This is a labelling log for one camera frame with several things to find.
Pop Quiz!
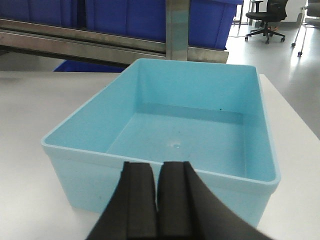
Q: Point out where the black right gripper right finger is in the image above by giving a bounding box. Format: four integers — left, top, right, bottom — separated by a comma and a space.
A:
157, 161, 275, 240

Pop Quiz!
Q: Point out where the light blue plastic box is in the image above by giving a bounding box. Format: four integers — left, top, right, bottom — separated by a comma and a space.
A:
41, 58, 281, 227

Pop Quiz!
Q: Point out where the dark blue storage bin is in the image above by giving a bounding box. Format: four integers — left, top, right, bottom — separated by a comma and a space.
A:
0, 0, 243, 50

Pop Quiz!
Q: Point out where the black office chair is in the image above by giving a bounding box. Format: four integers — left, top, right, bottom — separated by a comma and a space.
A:
244, 0, 288, 44

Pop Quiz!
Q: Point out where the stainless steel shelf rack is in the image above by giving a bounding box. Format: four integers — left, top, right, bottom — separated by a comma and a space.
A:
0, 0, 229, 67

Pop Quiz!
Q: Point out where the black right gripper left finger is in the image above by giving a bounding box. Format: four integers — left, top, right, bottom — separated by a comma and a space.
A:
86, 161, 157, 240

